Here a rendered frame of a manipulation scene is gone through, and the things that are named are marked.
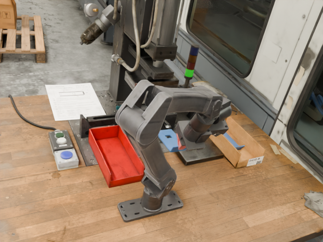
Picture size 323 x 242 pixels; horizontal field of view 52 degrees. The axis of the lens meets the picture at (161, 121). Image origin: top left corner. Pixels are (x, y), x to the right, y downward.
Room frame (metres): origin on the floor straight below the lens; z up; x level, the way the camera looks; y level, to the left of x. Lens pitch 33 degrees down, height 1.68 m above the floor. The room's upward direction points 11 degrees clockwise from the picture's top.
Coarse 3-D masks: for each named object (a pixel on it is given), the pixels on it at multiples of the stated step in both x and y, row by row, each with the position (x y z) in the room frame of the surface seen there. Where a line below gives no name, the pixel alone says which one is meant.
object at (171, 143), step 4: (160, 132) 1.00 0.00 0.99; (164, 132) 1.01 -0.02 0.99; (168, 132) 1.01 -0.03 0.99; (172, 132) 1.02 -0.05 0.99; (160, 136) 0.97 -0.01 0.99; (164, 136) 0.98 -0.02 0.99; (172, 136) 0.99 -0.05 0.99; (176, 136) 0.99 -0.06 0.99; (164, 140) 0.95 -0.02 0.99; (168, 140) 0.95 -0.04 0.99; (172, 140) 0.96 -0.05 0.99; (176, 140) 0.96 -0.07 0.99; (164, 144) 0.93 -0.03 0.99; (168, 144) 0.93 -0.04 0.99; (172, 144) 0.93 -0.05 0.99; (176, 144) 0.94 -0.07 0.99; (168, 148) 0.90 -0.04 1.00; (172, 148) 0.88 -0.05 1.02; (176, 148) 0.89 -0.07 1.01
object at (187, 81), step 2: (192, 44) 1.40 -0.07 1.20; (194, 44) 1.40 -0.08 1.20; (196, 44) 1.41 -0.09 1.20; (192, 46) 1.39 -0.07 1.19; (194, 46) 1.39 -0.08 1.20; (196, 46) 1.39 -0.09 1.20; (198, 46) 1.39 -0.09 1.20; (184, 74) 1.40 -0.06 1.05; (184, 76) 1.39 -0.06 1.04; (186, 76) 1.39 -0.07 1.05; (192, 76) 1.40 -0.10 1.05; (186, 78) 1.38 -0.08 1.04; (188, 78) 1.38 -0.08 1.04; (190, 78) 1.39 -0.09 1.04; (186, 80) 1.39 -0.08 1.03; (188, 80) 1.39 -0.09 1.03; (186, 82) 1.39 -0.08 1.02; (188, 82) 1.40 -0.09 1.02; (186, 84) 1.39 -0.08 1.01; (188, 84) 1.40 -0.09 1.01; (184, 86) 1.40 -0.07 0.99; (186, 86) 1.39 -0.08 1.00
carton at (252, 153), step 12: (228, 120) 1.24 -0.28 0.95; (228, 132) 1.22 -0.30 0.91; (240, 132) 1.17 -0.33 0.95; (216, 144) 1.10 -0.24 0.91; (228, 144) 1.05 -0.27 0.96; (240, 144) 1.14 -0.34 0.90; (252, 144) 1.10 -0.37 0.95; (228, 156) 1.03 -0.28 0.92; (240, 156) 0.98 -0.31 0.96; (252, 156) 1.08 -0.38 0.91
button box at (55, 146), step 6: (12, 102) 1.12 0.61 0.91; (18, 114) 1.05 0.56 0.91; (24, 120) 1.02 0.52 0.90; (42, 126) 1.00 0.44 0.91; (54, 132) 0.95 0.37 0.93; (60, 132) 0.96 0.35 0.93; (66, 132) 0.97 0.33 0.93; (54, 138) 0.92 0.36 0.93; (66, 138) 0.93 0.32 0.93; (54, 144) 0.89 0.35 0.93; (60, 144) 0.89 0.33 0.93; (66, 144) 0.90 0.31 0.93; (72, 144) 0.91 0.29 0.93; (54, 150) 0.86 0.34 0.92
